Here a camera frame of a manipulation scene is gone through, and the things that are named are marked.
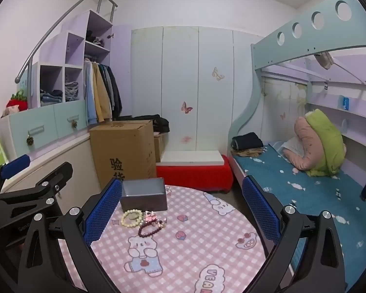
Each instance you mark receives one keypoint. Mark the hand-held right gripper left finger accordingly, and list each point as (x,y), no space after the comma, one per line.
(102,210)

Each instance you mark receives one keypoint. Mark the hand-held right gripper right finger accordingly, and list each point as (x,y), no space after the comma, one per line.
(260,210)

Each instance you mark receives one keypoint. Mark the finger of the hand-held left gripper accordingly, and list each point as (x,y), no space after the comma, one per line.
(58,174)
(15,162)

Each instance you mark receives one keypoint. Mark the grey tin box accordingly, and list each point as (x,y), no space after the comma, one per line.
(143,197)

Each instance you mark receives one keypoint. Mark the pink bow charm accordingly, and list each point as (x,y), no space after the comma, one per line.
(149,216)

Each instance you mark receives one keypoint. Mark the cream low cabinet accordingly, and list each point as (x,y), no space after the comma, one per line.
(73,155)

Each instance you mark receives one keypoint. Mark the pinecone drawer ornament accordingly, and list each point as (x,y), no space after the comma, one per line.
(74,124)
(30,140)

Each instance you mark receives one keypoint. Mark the mint drawer unit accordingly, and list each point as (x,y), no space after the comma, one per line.
(48,125)

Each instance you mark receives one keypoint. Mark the blue printed bed sheet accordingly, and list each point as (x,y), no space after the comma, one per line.
(308,195)

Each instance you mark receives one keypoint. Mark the pink plush toy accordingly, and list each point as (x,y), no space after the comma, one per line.
(12,110)

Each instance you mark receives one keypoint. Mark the folded tan clothes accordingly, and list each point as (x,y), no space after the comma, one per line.
(250,153)

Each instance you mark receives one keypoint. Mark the strawberry plush toy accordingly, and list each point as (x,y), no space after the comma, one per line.
(18,101)

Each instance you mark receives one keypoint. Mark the large cardboard box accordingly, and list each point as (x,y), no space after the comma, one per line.
(122,152)

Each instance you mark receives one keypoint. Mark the white pillow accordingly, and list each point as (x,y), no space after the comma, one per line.
(291,149)

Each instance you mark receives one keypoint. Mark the folded dark clothes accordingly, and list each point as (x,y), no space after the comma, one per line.
(247,142)

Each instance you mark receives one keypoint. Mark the folded blue jeans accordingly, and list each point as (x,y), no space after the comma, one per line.
(50,98)

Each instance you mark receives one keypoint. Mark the red covered stool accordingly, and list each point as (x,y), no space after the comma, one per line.
(195,175)

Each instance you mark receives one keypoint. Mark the pink checked tablecloth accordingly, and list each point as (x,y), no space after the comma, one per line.
(186,244)

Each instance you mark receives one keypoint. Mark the light blue hanging shirt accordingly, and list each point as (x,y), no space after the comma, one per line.
(90,97)

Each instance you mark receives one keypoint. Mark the folded grey clothes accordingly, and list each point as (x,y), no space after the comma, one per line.
(71,91)

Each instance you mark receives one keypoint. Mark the small cardboard box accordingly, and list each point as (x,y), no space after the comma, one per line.
(158,148)

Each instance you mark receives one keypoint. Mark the tan hanging jacket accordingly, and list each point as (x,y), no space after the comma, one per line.
(102,94)

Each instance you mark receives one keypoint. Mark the green pink plush pillow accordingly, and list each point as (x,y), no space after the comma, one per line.
(326,146)

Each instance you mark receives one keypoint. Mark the dark hanging jackets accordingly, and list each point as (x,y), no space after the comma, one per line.
(114,94)

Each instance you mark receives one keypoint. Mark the pink flower sticker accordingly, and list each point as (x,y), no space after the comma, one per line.
(186,139)

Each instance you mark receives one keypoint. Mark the pile of black clothes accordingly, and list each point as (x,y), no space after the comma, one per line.
(158,123)

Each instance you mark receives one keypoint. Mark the purple stair shelf unit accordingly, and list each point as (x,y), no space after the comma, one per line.
(74,48)

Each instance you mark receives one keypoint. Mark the pink butterfly sticker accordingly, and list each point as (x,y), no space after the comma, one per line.
(186,107)

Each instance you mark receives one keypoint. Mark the small blue box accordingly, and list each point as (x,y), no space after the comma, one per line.
(344,103)

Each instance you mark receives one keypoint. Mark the dark clothes on shelf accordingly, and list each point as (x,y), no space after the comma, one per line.
(94,40)

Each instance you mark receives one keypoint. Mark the cream butterfly sticker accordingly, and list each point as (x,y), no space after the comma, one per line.
(218,74)

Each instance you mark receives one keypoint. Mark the white wardrobe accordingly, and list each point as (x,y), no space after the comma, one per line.
(177,73)

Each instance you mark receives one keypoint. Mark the grey metal handrail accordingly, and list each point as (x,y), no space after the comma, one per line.
(64,13)

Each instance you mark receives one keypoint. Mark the mint bunk bed frame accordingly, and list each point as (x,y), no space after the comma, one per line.
(292,41)

